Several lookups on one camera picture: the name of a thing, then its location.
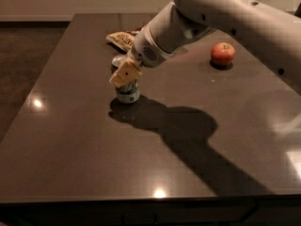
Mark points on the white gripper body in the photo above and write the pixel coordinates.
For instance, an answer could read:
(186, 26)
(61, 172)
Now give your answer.
(146, 53)

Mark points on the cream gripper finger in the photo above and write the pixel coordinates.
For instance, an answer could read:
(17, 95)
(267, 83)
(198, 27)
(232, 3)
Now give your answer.
(127, 71)

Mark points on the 7up soda can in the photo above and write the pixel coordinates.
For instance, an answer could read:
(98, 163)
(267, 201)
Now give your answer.
(130, 92)

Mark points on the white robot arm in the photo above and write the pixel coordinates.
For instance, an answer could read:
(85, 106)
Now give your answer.
(271, 35)

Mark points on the brown chip bag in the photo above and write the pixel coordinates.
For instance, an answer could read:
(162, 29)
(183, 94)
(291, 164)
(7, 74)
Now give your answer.
(123, 40)

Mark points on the red apple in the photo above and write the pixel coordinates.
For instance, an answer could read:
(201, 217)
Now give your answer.
(222, 54)

